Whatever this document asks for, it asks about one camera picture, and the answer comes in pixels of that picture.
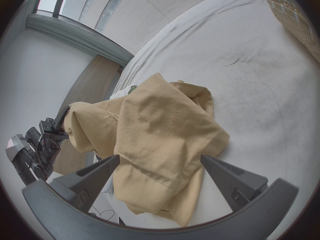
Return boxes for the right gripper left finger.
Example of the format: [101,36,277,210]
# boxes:
[51,154,121,212]

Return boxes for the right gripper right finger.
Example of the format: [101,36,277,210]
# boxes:
[200,154,269,212]

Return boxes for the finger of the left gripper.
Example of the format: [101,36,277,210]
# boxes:
[54,105,72,131]

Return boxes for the tan shorts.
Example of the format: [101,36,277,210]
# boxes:
[65,73,231,227]

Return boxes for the white garment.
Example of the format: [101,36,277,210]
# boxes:
[109,85,133,100]

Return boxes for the bed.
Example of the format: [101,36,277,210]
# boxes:
[53,0,320,229]

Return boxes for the round woven basket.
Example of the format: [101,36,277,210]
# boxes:
[266,0,320,64]

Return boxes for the grey-green curtain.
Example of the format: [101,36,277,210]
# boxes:
[25,13,135,68]

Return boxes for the window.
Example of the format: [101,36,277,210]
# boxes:
[37,0,227,56]

